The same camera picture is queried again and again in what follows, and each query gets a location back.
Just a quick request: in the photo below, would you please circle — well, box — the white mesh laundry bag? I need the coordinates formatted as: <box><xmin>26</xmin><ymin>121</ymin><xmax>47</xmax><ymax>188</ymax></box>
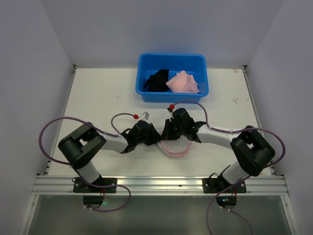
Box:
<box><xmin>157</xmin><ymin>139</ymin><xmax>192</xmax><ymax>158</ymax></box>

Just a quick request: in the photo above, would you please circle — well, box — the pink bra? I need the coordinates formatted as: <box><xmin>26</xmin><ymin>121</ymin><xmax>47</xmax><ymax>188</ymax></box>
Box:
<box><xmin>166</xmin><ymin>70</ymin><xmax>200</xmax><ymax>94</ymax></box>

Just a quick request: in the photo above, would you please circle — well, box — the black bra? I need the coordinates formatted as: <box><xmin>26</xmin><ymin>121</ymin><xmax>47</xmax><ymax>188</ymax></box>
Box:
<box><xmin>143</xmin><ymin>69</ymin><xmax>169</xmax><ymax>92</ymax></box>

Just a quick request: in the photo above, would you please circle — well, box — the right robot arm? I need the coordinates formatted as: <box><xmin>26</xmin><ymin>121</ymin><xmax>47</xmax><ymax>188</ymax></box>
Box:
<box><xmin>160</xmin><ymin>108</ymin><xmax>275</xmax><ymax>189</ymax></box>

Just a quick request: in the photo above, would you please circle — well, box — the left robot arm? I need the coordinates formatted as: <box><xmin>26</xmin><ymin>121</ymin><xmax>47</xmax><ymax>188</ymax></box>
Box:
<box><xmin>58</xmin><ymin>120</ymin><xmax>160</xmax><ymax>186</ymax></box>

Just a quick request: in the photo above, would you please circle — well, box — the blue plastic tub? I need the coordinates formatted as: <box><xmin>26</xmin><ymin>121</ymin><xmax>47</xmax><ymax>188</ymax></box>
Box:
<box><xmin>135</xmin><ymin>53</ymin><xmax>209</xmax><ymax>103</ymax></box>

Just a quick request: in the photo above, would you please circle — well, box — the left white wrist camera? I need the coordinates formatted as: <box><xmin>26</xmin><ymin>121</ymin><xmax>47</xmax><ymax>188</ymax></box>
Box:
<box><xmin>133</xmin><ymin>112</ymin><xmax>149</xmax><ymax>120</ymax></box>

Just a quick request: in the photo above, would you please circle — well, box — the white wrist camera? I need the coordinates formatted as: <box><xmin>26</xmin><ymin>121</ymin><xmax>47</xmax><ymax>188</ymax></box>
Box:
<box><xmin>167</xmin><ymin>104</ymin><xmax>176</xmax><ymax>116</ymax></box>
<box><xmin>133</xmin><ymin>112</ymin><xmax>149</xmax><ymax>120</ymax></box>

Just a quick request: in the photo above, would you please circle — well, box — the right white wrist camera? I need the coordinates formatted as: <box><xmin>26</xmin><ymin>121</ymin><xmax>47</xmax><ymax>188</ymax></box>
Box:
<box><xmin>167</xmin><ymin>104</ymin><xmax>176</xmax><ymax>116</ymax></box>

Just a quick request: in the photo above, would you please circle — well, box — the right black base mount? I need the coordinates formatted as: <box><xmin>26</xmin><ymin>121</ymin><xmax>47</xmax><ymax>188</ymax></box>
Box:
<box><xmin>202</xmin><ymin>173</ymin><xmax>247</xmax><ymax>209</ymax></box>

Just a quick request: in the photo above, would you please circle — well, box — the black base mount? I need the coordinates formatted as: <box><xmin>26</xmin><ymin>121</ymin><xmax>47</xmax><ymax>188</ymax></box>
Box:
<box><xmin>202</xmin><ymin>173</ymin><xmax>247</xmax><ymax>209</ymax></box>
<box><xmin>71</xmin><ymin>177</ymin><xmax>117</xmax><ymax>209</ymax></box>

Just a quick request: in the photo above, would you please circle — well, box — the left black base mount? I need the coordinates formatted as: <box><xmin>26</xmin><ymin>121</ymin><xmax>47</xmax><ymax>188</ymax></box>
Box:
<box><xmin>71</xmin><ymin>177</ymin><xmax>117</xmax><ymax>209</ymax></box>

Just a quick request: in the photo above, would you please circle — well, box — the aluminium mounting rail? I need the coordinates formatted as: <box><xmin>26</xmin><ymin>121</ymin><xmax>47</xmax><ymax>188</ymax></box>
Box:
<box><xmin>31</xmin><ymin>175</ymin><xmax>289</xmax><ymax>196</ymax></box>

